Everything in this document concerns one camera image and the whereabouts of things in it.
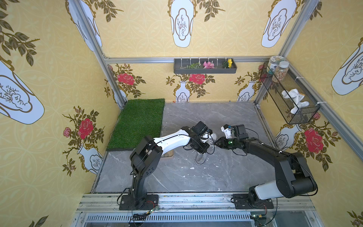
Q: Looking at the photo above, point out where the grey canvas sneaker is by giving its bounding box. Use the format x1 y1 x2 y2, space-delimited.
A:
195 132 218 166

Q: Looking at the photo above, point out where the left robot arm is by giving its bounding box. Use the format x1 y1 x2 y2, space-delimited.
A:
117 121 216 211

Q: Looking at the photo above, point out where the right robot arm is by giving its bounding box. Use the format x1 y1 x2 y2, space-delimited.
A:
214 124 318 209

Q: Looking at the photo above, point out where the green artificial grass mat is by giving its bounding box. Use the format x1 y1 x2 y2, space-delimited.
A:
106 99 165 151

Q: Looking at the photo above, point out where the green artificial plant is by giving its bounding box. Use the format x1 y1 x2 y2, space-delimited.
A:
184 62 202 69

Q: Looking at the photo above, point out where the pink artificial flower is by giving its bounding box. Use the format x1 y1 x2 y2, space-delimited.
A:
203 61 215 69

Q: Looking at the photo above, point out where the white plush toy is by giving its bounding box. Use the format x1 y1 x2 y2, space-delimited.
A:
281 89 310 114

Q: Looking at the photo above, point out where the yellow artificial flower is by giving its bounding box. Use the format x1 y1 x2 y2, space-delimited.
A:
227 59 233 68

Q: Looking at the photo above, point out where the glass jar white lid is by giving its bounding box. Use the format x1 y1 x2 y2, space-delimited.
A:
272 61 289 83

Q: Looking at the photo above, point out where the patterned jar behind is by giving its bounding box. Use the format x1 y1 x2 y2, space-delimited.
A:
268 55 285 74

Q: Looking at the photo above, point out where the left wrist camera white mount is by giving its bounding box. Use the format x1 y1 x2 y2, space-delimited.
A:
199 131 214 145

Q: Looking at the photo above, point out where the grey wall planter shelf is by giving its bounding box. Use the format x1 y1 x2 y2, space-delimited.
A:
174 57 238 74

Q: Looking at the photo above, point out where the black wire basket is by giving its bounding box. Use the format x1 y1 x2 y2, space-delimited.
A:
260 62 320 124

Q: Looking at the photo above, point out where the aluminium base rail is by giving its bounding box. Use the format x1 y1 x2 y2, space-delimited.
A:
71 192 323 227

